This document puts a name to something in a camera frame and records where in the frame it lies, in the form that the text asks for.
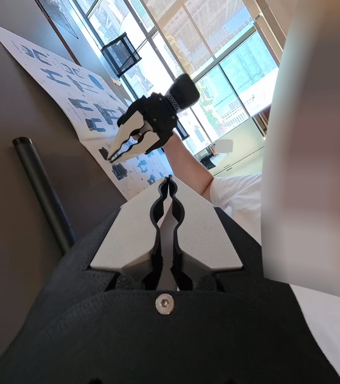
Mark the black mesh back chair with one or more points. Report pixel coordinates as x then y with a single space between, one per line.
122 57

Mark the person's right hand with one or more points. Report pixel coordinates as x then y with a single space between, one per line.
137 138

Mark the black desk mat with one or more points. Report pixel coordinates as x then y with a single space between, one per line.
60 18

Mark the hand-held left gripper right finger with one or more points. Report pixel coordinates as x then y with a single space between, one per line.
209 240

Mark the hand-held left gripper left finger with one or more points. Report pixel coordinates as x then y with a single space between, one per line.
125 240

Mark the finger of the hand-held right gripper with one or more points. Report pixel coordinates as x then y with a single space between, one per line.
143 147
134 124

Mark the printed instruction sheet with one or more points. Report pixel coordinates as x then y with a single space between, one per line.
7 37

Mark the black precision screwdriver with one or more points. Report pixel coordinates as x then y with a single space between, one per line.
37 180

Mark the person in white shirt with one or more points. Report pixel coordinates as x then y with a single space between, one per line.
239 195

